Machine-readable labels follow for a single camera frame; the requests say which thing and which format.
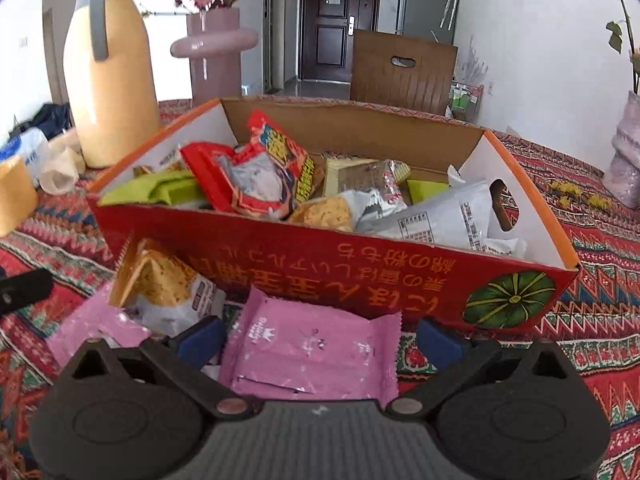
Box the pink crown snack packet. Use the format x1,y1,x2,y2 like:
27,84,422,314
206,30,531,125
218,287,401,405

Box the red orange chip bag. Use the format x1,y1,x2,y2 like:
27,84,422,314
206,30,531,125
180,110,326,220

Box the cracker picture snack packet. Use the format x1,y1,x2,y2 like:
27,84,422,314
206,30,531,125
108,236,226,337

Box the silver snack packet in box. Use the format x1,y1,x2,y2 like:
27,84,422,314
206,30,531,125
356,166,527,260

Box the blue white tissue pack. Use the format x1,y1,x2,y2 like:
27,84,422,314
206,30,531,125
0,128,51,188

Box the red orange cardboard box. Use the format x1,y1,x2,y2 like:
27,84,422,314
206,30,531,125
87,96,579,332

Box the green snack packet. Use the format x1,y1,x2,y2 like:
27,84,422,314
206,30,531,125
98,170,206,208

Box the yellow thermos jug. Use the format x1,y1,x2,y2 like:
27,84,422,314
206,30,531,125
63,0,160,168

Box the textured pink vase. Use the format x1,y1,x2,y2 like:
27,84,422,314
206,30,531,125
602,91,640,209

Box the wooden chair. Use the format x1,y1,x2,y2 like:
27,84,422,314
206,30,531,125
350,29,458,116

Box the grey refrigerator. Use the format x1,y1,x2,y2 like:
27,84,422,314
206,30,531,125
397,0,464,47

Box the dark brown door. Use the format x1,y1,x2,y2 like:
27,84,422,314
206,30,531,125
300,0,380,84

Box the dried pink roses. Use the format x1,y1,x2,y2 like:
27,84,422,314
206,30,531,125
605,0,639,96

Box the pink ring vase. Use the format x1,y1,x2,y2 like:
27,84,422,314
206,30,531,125
170,8,258,105

